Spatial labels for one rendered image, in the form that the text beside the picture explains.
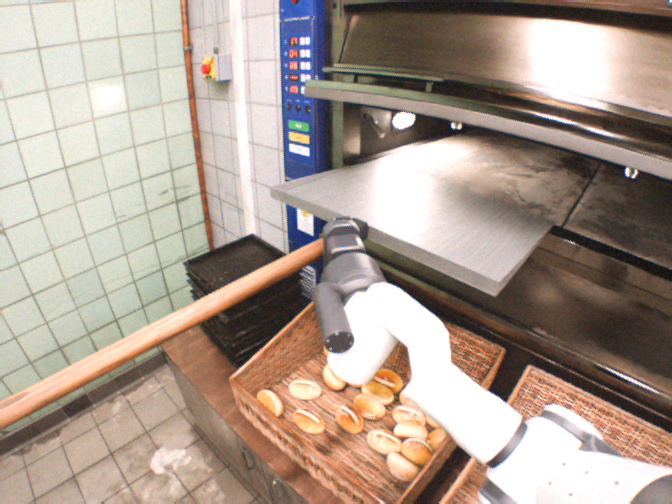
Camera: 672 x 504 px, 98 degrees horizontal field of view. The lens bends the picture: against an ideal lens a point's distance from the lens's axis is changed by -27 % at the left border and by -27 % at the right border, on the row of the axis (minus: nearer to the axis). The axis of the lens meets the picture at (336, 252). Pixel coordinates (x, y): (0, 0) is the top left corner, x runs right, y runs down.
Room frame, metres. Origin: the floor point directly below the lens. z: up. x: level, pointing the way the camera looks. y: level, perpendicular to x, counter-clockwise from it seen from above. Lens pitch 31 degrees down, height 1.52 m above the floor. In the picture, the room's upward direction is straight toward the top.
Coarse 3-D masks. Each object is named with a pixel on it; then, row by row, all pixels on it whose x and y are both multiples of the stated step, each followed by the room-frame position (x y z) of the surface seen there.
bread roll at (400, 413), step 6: (396, 408) 0.64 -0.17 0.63; (402, 408) 0.63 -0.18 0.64; (408, 408) 0.63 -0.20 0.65; (414, 408) 0.62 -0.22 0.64; (396, 414) 0.62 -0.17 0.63; (402, 414) 0.61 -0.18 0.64; (408, 414) 0.61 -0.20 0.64; (414, 414) 0.60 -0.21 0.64; (420, 414) 0.61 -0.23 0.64; (396, 420) 0.61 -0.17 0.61; (402, 420) 0.60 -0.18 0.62; (420, 420) 0.59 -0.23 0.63
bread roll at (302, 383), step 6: (294, 384) 0.72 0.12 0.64; (300, 384) 0.72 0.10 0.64; (306, 384) 0.72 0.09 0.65; (312, 384) 0.72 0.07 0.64; (294, 390) 0.71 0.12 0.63; (300, 390) 0.71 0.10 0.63; (306, 390) 0.70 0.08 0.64; (312, 390) 0.71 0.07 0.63; (318, 390) 0.71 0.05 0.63; (294, 396) 0.70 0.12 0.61; (300, 396) 0.70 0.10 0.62; (306, 396) 0.69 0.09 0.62; (312, 396) 0.70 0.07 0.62; (318, 396) 0.70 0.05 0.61
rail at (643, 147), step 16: (320, 80) 0.91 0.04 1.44; (400, 96) 0.75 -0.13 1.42; (416, 96) 0.73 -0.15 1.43; (432, 96) 0.71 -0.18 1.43; (448, 96) 0.68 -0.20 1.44; (480, 112) 0.64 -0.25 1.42; (496, 112) 0.62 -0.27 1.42; (512, 112) 0.60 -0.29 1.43; (528, 112) 0.58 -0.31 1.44; (560, 128) 0.54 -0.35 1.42; (576, 128) 0.52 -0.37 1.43; (592, 128) 0.51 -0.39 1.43; (608, 144) 0.49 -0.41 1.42; (624, 144) 0.47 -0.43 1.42; (640, 144) 0.45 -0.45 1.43; (656, 144) 0.44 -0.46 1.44
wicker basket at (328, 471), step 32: (288, 352) 0.81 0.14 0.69; (320, 352) 0.91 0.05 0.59; (480, 352) 0.67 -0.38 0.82; (256, 384) 0.71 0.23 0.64; (288, 384) 0.76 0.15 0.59; (320, 384) 0.77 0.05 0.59; (480, 384) 0.56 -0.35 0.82; (256, 416) 0.59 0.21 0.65; (288, 416) 0.64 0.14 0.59; (384, 416) 0.64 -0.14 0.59; (288, 448) 0.51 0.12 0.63; (320, 448) 0.53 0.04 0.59; (352, 448) 0.53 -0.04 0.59; (448, 448) 0.46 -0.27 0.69; (320, 480) 0.43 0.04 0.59; (352, 480) 0.37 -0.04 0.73; (384, 480) 0.43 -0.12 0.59; (416, 480) 0.35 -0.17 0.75
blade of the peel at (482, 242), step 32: (288, 192) 0.84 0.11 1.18; (320, 192) 0.83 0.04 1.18; (352, 192) 0.83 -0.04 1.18; (384, 192) 0.83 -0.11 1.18; (416, 192) 0.83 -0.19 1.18; (448, 192) 0.84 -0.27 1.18; (384, 224) 0.67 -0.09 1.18; (416, 224) 0.67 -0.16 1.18; (448, 224) 0.67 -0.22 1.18; (480, 224) 0.67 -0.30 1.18; (512, 224) 0.67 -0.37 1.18; (544, 224) 0.67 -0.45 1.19; (416, 256) 0.54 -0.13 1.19; (448, 256) 0.55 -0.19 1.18; (480, 256) 0.55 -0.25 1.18; (512, 256) 0.55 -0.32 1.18; (480, 288) 0.45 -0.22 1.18
